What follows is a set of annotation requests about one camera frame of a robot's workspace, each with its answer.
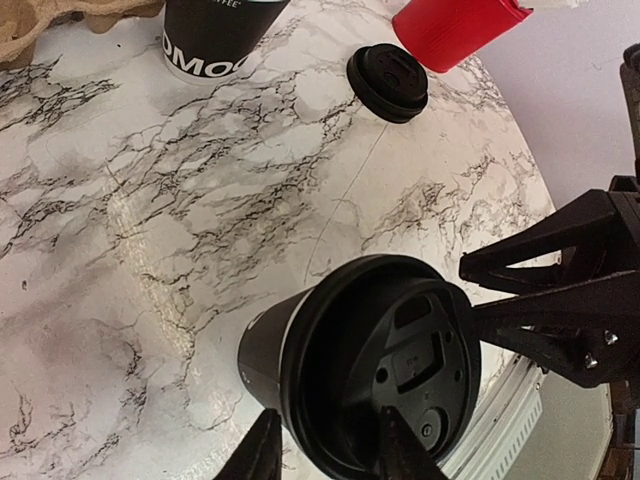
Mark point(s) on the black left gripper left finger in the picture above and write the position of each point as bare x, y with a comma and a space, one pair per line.
259, 454

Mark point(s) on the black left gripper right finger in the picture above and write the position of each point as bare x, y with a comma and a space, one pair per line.
401, 455

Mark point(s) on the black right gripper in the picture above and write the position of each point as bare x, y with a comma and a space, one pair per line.
581, 332

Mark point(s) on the single black paper cup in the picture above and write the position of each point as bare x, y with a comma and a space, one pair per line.
261, 350

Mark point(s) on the black plastic cup lid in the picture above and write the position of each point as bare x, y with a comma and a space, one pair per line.
380, 331

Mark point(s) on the stack of black cup lids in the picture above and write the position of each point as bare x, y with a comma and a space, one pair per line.
388, 81

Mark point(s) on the red ribbed metal bucket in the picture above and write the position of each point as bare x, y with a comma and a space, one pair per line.
440, 34

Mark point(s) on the stack of black paper cups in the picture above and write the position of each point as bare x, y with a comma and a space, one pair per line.
204, 40

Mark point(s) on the cardboard cup carrier tray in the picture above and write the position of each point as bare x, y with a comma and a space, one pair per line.
23, 21

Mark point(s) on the aluminium front rail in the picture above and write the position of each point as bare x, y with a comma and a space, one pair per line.
532, 425

